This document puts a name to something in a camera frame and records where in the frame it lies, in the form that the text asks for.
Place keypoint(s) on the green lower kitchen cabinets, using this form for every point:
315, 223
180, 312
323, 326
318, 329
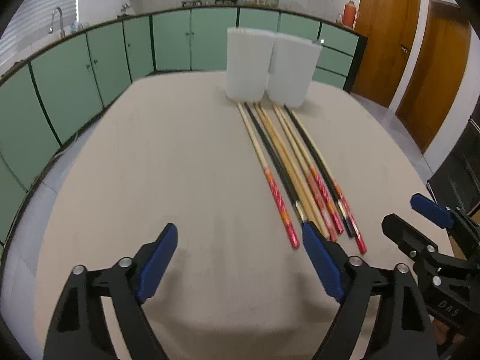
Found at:
67, 82

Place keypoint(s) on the white translucent plastic container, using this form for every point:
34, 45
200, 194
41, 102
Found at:
247, 63
290, 71

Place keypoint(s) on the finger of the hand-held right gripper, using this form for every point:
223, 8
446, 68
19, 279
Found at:
431, 210
405, 234

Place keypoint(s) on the small metal kettle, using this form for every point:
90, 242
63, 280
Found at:
125, 9

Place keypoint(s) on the orange thermos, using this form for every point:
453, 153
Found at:
350, 15

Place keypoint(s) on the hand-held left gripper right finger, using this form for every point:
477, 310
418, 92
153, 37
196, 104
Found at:
322, 266

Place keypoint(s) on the chrome sink faucet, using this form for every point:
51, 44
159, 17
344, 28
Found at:
61, 26

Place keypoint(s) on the small glass bottle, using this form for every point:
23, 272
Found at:
339, 18

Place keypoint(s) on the glass jar green print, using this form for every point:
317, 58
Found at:
272, 0

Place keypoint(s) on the black chopstick metal band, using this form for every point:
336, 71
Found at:
270, 150

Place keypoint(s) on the white window blinds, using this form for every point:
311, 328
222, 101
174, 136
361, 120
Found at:
45, 3

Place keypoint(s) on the clear glass cups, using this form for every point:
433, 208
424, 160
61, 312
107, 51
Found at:
79, 27

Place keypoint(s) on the wooden door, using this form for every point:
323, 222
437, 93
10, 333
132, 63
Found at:
386, 37
435, 82

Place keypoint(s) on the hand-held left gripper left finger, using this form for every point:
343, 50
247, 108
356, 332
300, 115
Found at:
157, 266

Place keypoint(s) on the black glass cabinet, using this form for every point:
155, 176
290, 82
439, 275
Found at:
457, 172

